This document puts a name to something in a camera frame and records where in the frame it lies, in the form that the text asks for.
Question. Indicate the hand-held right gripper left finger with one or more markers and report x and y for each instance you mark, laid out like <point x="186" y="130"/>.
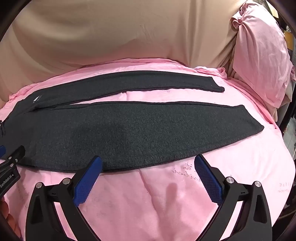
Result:
<point x="88" y="180"/>

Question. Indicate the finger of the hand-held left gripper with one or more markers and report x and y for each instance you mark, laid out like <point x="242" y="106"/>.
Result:
<point x="14" y="155"/>

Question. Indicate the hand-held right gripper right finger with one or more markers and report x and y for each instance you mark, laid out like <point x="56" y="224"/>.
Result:
<point x="207" y="180"/>

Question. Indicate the dark grey pants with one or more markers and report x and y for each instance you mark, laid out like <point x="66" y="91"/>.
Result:
<point x="138" y="134"/>

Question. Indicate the person's left hand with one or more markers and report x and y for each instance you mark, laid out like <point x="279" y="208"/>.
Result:
<point x="10" y="217"/>

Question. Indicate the pink bed sheet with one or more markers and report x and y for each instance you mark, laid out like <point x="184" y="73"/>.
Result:
<point x="166" y="199"/>

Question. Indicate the pink pillow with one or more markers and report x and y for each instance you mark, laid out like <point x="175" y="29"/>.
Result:
<point x="259" y="58"/>

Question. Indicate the beige draped cloth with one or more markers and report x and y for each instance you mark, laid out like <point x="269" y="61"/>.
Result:
<point x="115" y="30"/>

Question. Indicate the yellow box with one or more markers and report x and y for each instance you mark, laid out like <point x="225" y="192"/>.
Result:
<point x="289" y="39"/>

